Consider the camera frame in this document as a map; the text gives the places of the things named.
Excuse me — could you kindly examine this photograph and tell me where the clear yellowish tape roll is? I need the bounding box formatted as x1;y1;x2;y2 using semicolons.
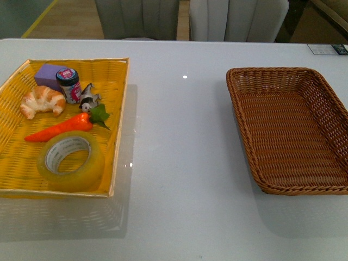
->
36;130;105;192

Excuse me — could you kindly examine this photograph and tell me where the brown wicker basket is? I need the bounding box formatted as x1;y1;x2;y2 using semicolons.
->
226;67;347;196

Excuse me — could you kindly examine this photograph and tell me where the yellow woven basket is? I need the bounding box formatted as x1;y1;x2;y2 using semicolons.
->
1;58;129;198

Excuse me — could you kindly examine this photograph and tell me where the orange toy carrot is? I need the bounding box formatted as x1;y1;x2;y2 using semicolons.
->
24;104;110;142

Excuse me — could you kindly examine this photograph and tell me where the black white toy figure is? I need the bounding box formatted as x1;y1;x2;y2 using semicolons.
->
79;83;101;113

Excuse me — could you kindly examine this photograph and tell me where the left grey chair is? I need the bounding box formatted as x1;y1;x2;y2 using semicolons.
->
95;0;179;40

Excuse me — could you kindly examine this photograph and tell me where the grey chair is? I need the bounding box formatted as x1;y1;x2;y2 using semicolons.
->
95;0;179;40
189;0;289;42

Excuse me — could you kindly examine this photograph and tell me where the right grey chair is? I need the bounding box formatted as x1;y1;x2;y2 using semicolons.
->
189;0;289;42

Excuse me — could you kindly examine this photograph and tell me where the small black-lidded jar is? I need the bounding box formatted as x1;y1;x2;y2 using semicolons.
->
55;67;82;104

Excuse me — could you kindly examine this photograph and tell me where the toy croissant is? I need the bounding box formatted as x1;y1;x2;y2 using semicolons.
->
20;85;66;120

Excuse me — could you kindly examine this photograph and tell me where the purple block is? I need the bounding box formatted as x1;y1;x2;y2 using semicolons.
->
34;64;66;92

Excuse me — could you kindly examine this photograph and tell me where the table label sticker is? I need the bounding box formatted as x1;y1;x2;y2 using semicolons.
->
307;44;348;55

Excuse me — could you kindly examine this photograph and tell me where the tan sofa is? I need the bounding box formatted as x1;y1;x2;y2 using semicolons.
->
311;0;347;44

